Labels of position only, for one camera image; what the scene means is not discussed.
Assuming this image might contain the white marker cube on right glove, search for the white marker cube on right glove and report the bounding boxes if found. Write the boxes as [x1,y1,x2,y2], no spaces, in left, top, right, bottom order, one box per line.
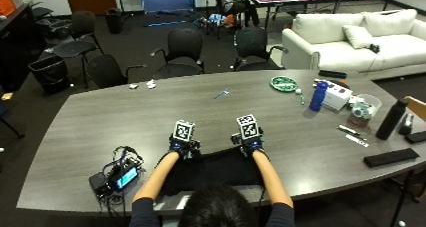
[236,113,262,141]

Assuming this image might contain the orange box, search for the orange box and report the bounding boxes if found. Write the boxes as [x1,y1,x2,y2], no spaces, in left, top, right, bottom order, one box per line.
[0,0,19,17]

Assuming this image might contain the white sofa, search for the white sofa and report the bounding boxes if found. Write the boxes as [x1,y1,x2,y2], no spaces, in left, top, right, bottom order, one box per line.
[281,8,426,81]

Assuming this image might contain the black trash bin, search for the black trash bin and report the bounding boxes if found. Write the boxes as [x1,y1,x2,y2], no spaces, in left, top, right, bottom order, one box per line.
[104,7,126,35]
[27,54,72,96]

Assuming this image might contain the black cloth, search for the black cloth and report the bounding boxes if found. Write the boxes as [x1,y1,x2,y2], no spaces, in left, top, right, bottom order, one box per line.
[156,146,267,197]

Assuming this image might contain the white marker cube on glove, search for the white marker cube on glove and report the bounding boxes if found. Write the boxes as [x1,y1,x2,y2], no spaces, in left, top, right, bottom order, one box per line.
[172,119,198,143]
[236,113,262,141]

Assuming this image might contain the small blue tool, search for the small blue tool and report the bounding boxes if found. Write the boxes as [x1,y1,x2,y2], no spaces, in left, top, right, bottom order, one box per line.
[214,88,232,100]

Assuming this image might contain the white throw pillow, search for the white throw pillow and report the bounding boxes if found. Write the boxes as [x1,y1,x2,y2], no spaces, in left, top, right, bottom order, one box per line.
[341,24,376,50]

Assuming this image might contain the black mesh office chair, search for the black mesh office chair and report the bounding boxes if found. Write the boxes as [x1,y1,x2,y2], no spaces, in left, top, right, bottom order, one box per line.
[150,26,207,80]
[87,53,150,90]
[231,26,291,72]
[51,10,106,89]

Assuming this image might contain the white cardboard box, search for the white cardboard box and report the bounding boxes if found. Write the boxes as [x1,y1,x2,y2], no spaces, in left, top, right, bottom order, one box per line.
[321,83,355,112]

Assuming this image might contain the clear plastic container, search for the clear plastic container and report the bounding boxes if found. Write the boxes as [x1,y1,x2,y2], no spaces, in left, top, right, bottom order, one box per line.
[347,93,384,128]

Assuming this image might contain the white flat strip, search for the white flat strip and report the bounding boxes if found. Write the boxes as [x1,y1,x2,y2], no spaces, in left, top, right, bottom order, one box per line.
[345,133,371,148]

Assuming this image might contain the the person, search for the the person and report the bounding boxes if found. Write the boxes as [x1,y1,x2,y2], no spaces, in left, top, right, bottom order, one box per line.
[128,185,297,227]

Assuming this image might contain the black water bottle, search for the black water bottle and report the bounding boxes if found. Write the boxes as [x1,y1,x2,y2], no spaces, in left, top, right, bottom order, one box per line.
[375,99,409,141]

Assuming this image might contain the black and white pen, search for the black and white pen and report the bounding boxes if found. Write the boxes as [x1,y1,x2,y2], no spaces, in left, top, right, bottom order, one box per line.
[336,124,369,142]

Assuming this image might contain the black cabinet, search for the black cabinet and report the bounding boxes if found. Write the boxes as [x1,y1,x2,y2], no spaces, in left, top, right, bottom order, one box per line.
[0,2,49,93]

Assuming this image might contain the white marker cube on left glove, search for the white marker cube on left glove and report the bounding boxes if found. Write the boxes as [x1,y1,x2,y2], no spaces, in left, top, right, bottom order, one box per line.
[172,119,198,143]

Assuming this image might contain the person's right hand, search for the person's right hand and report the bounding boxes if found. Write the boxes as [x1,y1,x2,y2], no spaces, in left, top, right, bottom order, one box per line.
[230,126,267,157]

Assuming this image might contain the black remote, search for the black remote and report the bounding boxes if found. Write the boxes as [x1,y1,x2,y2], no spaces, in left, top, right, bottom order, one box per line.
[317,69,349,80]

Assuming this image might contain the black recording device with screen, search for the black recording device with screen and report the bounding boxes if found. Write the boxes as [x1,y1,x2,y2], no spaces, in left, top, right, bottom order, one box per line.
[88,145,147,199]

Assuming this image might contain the black stapler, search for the black stapler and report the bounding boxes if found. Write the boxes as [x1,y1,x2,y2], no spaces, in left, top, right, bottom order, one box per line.
[397,113,416,136]

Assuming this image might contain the blue water bottle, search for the blue water bottle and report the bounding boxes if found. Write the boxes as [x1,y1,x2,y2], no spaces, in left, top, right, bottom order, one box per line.
[308,81,331,113]

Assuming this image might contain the wooden chair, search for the wooden chair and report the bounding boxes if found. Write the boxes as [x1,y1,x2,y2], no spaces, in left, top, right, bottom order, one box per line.
[404,95,426,123]

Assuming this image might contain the long black flat case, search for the long black flat case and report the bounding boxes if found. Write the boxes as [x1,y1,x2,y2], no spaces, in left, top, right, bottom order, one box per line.
[363,147,421,169]

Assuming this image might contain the small black case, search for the small black case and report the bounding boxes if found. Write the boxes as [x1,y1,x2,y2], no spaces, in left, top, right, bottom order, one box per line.
[404,130,426,145]

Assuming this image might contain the person's left hand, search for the person's left hand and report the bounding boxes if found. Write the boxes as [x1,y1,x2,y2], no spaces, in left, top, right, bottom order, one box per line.
[168,133,203,161]

